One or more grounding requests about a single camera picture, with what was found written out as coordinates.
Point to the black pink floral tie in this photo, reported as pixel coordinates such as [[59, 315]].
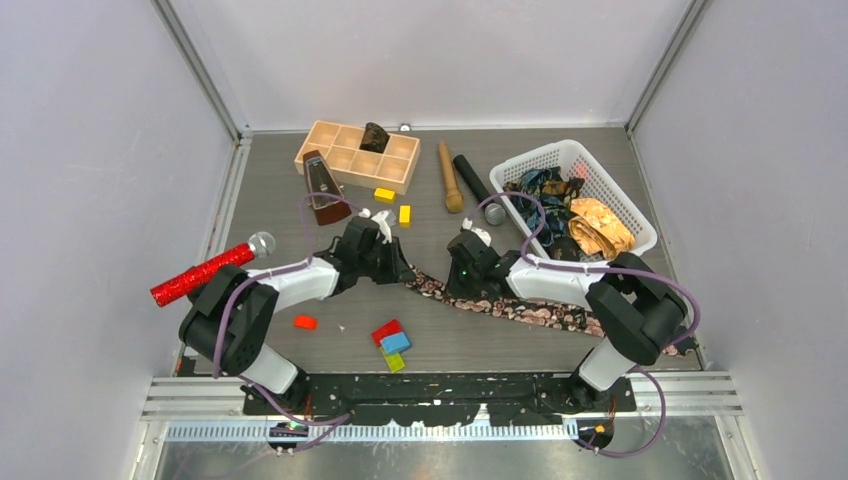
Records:
[[548, 314]]

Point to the blue patterned tie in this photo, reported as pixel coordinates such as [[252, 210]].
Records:
[[555, 194]]

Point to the black microphone silver head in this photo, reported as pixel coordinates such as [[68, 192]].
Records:
[[493, 212]]

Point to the red glitter microphone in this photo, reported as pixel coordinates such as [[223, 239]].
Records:
[[259, 245]]

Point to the yellow block near tray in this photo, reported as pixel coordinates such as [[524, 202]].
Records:
[[384, 195]]

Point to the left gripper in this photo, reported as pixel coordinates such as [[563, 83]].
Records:
[[397, 270]]

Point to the orange gold tie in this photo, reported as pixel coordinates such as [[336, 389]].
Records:
[[597, 230]]

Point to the brown wooden metronome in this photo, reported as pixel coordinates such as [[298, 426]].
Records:
[[324, 194]]

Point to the yellow block upright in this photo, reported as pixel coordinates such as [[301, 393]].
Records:
[[404, 216]]

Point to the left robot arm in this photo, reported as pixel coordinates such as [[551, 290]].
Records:
[[231, 314]]

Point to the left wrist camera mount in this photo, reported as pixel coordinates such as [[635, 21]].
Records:
[[384, 219]]

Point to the wooden compartment tray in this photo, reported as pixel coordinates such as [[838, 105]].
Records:
[[339, 144]]

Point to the dark rolled tie in tray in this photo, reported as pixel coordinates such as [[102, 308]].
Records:
[[375, 138]]

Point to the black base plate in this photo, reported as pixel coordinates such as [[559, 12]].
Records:
[[441, 399]]

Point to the red toy brick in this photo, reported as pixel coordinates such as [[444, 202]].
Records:
[[390, 328]]

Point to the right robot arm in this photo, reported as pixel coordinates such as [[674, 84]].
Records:
[[639, 313]]

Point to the yellow green translucent brick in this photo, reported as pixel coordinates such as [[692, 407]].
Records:
[[394, 361]]

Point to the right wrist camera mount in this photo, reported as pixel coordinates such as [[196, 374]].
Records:
[[482, 234]]

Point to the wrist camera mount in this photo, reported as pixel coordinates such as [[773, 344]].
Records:
[[384, 219], [482, 234]]

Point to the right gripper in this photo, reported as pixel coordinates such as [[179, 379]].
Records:
[[454, 286]]

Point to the blue toy brick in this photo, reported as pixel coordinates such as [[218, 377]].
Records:
[[395, 343]]

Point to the orange red small brick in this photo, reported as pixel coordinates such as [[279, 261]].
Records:
[[305, 322]]

